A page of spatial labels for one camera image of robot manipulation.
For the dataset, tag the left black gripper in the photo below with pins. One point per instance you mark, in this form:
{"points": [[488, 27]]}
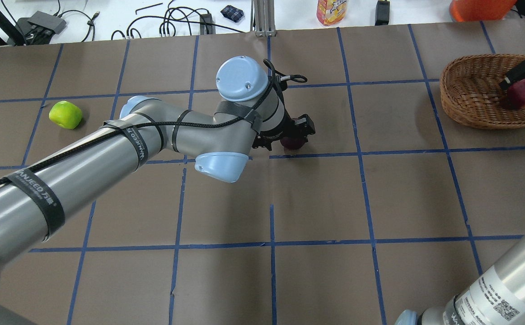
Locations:
{"points": [[275, 134]]}

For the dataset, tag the dark red apple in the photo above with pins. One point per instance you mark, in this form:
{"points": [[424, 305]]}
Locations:
{"points": [[293, 142]]}

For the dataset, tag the light red striped apple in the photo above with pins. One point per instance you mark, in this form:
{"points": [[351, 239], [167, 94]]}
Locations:
{"points": [[516, 94]]}

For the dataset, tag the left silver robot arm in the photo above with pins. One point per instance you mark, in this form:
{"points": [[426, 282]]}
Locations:
{"points": [[36, 201]]}

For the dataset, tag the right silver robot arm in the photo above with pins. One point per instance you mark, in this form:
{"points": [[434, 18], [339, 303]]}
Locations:
{"points": [[497, 297]]}

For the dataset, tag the wicker basket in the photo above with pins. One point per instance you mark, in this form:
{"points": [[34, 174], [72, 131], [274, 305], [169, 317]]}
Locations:
{"points": [[472, 96]]}

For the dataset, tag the orange round container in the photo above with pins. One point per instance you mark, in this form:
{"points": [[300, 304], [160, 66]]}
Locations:
{"points": [[479, 10]]}

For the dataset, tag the orange juice bottle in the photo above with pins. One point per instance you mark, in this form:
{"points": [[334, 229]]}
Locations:
{"points": [[330, 12]]}

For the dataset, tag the dark blue small pouch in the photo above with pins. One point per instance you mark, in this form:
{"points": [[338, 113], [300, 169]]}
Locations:
{"points": [[232, 13]]}

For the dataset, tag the black power adapter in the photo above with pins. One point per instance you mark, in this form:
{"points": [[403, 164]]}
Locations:
{"points": [[206, 24]]}

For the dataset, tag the black allen key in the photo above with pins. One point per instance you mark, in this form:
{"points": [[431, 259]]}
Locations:
{"points": [[148, 7]]}

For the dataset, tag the green apple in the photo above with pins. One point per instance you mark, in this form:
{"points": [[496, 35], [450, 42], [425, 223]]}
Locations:
{"points": [[65, 115]]}

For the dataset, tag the grey usb hub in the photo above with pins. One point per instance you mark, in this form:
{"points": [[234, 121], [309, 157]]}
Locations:
{"points": [[41, 24]]}

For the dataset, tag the black monitor stand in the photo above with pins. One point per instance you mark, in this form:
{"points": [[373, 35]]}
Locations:
{"points": [[11, 30]]}

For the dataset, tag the aluminium frame post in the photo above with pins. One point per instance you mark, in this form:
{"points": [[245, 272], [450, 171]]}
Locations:
{"points": [[263, 18]]}

